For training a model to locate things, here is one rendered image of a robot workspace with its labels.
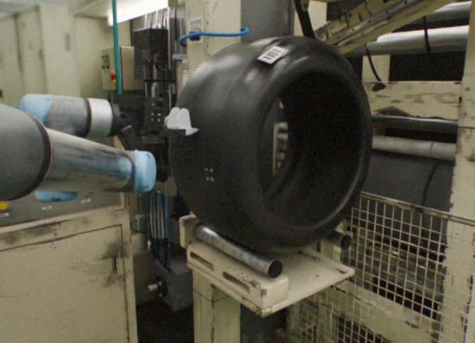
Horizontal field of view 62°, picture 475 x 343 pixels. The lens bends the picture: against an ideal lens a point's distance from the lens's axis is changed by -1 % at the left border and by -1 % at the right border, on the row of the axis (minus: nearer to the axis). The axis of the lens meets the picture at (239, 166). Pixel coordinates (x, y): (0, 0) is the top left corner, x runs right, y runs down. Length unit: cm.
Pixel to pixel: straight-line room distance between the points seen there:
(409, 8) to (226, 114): 64
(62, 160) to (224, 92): 49
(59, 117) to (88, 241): 81
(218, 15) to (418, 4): 56
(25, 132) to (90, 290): 121
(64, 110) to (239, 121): 35
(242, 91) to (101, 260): 91
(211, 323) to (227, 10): 103
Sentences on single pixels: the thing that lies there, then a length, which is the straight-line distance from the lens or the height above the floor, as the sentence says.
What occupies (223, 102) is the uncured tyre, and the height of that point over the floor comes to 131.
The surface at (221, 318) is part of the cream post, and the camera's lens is 150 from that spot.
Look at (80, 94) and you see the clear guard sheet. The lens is 146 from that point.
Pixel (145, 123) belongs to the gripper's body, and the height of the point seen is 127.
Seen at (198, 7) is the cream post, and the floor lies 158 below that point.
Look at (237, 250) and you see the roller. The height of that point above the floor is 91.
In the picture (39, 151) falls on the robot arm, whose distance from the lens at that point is 43.
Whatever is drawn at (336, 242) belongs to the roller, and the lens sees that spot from 121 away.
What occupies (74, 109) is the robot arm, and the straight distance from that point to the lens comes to 78.
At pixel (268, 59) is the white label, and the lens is 92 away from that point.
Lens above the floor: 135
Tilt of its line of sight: 12 degrees down
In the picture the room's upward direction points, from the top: straight up
